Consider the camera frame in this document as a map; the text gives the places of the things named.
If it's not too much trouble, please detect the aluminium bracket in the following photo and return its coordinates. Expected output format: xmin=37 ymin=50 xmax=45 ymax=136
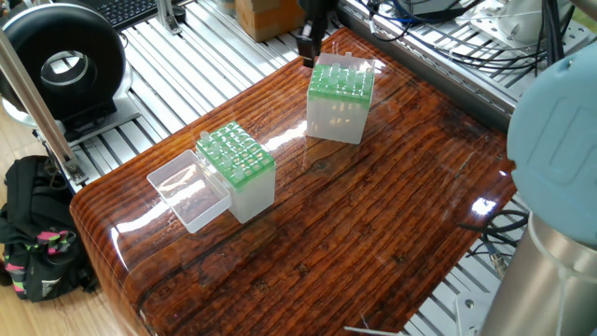
xmin=157 ymin=0 xmax=187 ymax=36

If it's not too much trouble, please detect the clear tip box green rack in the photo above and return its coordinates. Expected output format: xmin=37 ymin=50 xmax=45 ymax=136
xmin=147 ymin=121 xmax=277 ymax=234

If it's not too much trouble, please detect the black round device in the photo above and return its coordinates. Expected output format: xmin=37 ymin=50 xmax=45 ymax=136
xmin=0 ymin=3 xmax=129 ymax=141

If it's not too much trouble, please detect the glossy brown wooden board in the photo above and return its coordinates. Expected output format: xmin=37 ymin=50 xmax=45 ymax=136
xmin=73 ymin=28 xmax=544 ymax=336

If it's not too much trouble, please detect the black keyboard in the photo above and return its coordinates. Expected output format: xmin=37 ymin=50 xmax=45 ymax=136
xmin=91 ymin=0 xmax=161 ymax=29

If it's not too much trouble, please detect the aluminium frame post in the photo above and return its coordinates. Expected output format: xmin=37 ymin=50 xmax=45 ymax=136
xmin=0 ymin=37 xmax=83 ymax=183

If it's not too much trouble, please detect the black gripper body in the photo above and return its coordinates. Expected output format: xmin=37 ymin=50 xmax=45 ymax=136
xmin=300 ymin=0 xmax=333 ymax=31

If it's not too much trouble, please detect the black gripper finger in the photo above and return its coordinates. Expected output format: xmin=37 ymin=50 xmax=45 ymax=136
xmin=296 ymin=26 xmax=312 ymax=63
xmin=308 ymin=26 xmax=327 ymax=66

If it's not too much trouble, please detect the black backpack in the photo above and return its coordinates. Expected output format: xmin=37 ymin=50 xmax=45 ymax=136
xmin=0 ymin=154 xmax=101 ymax=304

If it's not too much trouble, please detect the clear tip box with tips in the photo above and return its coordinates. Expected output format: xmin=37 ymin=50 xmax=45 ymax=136
xmin=306 ymin=54 xmax=376 ymax=146

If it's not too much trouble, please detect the white plastic device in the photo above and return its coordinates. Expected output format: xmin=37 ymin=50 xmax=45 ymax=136
xmin=471 ymin=0 xmax=561 ymax=44

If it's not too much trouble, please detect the white cable tie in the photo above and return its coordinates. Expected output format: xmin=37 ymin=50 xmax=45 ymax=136
xmin=343 ymin=323 xmax=402 ymax=335

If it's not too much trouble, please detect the black cable bundle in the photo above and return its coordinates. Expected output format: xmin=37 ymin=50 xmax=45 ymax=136
xmin=368 ymin=0 xmax=561 ymax=71

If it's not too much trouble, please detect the brown cardboard box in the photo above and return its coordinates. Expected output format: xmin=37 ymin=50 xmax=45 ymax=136
xmin=233 ymin=0 xmax=304 ymax=44

